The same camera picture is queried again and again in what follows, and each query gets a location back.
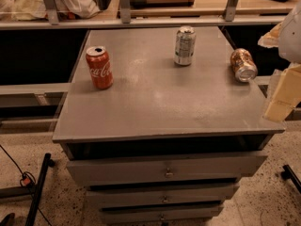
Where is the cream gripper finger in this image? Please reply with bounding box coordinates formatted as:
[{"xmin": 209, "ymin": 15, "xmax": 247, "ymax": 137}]
[
  {"xmin": 258, "ymin": 23, "xmax": 282, "ymax": 48},
  {"xmin": 263, "ymin": 63, "xmax": 301, "ymax": 121}
]

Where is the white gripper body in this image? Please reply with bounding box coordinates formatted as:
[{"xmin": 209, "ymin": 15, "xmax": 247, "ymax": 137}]
[{"xmin": 278, "ymin": 2, "xmax": 301, "ymax": 63}]

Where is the silver green 7up can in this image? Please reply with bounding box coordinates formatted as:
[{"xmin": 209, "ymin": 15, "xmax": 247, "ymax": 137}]
[{"xmin": 174, "ymin": 25, "xmax": 197, "ymax": 66}]

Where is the orange patterned can lying down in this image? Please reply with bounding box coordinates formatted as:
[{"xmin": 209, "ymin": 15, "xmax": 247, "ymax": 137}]
[{"xmin": 230, "ymin": 48, "xmax": 258, "ymax": 83}]

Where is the red coca-cola can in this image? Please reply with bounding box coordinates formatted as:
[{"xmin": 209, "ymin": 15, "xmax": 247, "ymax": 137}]
[{"xmin": 86, "ymin": 46, "xmax": 113, "ymax": 89}]

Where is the black caster leg right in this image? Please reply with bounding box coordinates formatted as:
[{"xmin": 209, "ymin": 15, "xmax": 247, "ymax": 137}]
[{"xmin": 280, "ymin": 165, "xmax": 301, "ymax": 194}]

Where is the top grey drawer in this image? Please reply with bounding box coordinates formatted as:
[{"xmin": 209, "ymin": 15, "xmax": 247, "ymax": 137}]
[{"xmin": 67, "ymin": 151, "xmax": 267, "ymax": 186}]

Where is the grey drawer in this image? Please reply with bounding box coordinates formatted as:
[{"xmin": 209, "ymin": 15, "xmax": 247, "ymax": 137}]
[
  {"xmin": 67, "ymin": 151, "xmax": 267, "ymax": 186},
  {"xmin": 87, "ymin": 183, "xmax": 239, "ymax": 208},
  {"xmin": 100, "ymin": 203, "xmax": 223, "ymax": 224}
]

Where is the bottom grey drawer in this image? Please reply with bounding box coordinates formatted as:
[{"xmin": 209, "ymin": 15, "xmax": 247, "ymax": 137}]
[{"xmin": 100, "ymin": 203, "xmax": 223, "ymax": 224}]

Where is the middle grey drawer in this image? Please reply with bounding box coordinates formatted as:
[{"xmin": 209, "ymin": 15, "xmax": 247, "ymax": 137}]
[{"xmin": 87, "ymin": 183, "xmax": 239, "ymax": 208}]

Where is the white cloth bundle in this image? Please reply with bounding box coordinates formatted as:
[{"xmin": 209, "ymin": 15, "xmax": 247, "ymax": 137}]
[{"xmin": 0, "ymin": 0, "xmax": 100, "ymax": 21}]

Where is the black metal stand leg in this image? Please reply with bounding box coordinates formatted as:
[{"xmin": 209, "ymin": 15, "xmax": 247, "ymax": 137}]
[{"xmin": 0, "ymin": 153, "xmax": 55, "ymax": 226}]

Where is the grey metal bracket right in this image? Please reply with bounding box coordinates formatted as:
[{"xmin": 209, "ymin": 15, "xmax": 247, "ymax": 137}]
[{"xmin": 223, "ymin": 0, "xmax": 239, "ymax": 22}]

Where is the grey metal bracket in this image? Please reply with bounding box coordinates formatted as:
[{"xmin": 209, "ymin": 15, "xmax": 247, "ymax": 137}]
[
  {"xmin": 119, "ymin": 0, "xmax": 131, "ymax": 24},
  {"xmin": 223, "ymin": 0, "xmax": 239, "ymax": 22},
  {"xmin": 43, "ymin": 0, "xmax": 59, "ymax": 25}
]

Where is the grey metal bracket middle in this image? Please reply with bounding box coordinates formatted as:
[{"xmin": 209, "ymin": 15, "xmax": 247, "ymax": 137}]
[{"xmin": 119, "ymin": 0, "xmax": 131, "ymax": 24}]

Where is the grey metal bracket left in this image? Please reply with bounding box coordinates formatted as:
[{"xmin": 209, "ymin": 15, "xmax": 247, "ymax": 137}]
[{"xmin": 43, "ymin": 0, "xmax": 59, "ymax": 25}]

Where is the black cable with orange clip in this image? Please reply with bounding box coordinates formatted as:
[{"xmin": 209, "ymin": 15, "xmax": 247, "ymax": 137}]
[{"xmin": 0, "ymin": 144, "xmax": 55, "ymax": 226}]

